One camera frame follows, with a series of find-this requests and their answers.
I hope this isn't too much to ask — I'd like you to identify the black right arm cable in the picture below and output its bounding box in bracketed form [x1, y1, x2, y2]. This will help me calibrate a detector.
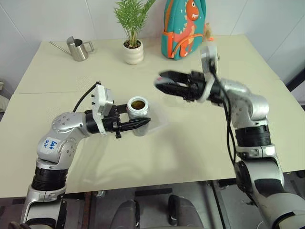
[208, 59, 259, 208]

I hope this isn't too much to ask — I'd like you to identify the small beige plush keychain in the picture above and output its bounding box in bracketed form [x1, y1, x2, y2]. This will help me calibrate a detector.
[204, 22, 214, 42]

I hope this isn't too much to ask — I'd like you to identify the green plant in white pot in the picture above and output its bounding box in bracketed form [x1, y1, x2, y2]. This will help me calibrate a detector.
[113, 0, 157, 65]

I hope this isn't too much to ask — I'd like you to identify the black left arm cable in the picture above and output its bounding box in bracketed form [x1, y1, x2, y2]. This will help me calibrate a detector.
[72, 81, 100, 113]

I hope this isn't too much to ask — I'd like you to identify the black bar under table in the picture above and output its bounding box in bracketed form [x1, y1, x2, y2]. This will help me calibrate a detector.
[134, 187, 173, 197]

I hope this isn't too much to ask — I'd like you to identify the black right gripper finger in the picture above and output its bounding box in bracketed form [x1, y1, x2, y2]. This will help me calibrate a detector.
[155, 83, 188, 98]
[158, 70, 192, 83]

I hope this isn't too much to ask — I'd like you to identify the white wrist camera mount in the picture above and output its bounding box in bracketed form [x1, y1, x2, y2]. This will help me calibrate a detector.
[91, 83, 115, 138]
[200, 45, 219, 104]

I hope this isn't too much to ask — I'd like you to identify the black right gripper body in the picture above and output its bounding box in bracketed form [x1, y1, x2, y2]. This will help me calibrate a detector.
[182, 71, 208, 102]

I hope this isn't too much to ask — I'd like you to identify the teal dinosaur backpack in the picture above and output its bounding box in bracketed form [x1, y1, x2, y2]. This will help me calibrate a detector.
[161, 0, 207, 61]

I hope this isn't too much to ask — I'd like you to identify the white jar lid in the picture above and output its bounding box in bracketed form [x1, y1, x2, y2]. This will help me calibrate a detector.
[153, 74, 173, 90]

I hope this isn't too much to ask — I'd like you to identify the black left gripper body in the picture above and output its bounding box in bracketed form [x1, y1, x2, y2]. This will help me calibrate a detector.
[102, 105, 123, 140]

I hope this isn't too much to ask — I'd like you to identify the steel watering can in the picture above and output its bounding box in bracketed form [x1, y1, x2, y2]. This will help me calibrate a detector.
[49, 36, 95, 62]

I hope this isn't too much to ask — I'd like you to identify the dark metal frame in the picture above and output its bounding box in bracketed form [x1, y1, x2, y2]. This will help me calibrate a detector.
[285, 67, 305, 106]

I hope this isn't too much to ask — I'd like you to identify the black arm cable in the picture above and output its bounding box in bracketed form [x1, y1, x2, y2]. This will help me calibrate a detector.
[208, 59, 259, 208]
[72, 81, 100, 113]

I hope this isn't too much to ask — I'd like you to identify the dark grey rounded shape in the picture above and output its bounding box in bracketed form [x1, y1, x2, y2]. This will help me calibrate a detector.
[111, 199, 138, 229]
[167, 194, 203, 229]

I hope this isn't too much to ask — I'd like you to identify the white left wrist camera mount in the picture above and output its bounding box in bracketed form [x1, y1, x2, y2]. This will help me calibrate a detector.
[91, 83, 115, 138]

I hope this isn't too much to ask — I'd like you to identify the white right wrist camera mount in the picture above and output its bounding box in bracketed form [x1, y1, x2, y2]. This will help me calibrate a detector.
[200, 45, 219, 104]

